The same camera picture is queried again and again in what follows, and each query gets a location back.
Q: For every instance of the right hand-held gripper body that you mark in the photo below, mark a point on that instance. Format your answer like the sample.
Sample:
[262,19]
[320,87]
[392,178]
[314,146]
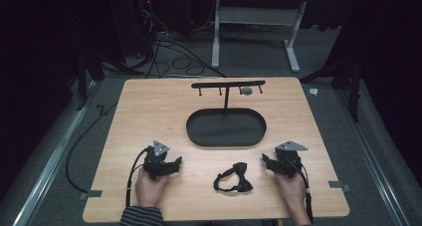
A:
[289,159]

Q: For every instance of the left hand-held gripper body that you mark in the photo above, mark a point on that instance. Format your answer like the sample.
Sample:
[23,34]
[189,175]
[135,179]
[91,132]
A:
[156,159]

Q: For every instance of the person's right hand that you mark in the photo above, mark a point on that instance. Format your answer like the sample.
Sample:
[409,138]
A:
[292,192]

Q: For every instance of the person's left hand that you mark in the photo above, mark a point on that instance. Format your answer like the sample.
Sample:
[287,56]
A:
[150,190]

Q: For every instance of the black bow tie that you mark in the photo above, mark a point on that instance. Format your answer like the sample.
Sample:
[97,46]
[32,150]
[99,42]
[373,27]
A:
[234,179]

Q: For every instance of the black hook stand with tray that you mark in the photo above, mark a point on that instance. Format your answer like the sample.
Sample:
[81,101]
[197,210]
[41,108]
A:
[226,128]

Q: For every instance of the grey tape strip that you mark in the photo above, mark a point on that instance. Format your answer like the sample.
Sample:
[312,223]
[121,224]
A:
[339,185]
[90,194]

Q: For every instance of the grey round table grommet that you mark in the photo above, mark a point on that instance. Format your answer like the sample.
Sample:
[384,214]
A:
[246,91]

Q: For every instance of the small white floor scrap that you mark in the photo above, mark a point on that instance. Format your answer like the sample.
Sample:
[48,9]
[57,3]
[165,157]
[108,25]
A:
[313,92]

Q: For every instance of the black tripod stand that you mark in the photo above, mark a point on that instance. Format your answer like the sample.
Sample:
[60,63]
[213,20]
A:
[348,76]
[87,70]

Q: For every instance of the metal floor rail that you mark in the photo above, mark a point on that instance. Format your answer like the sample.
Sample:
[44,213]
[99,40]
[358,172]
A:
[46,173]
[370,159]

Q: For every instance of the white metal desk frame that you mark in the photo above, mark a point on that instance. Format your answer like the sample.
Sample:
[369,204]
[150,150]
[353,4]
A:
[255,17]

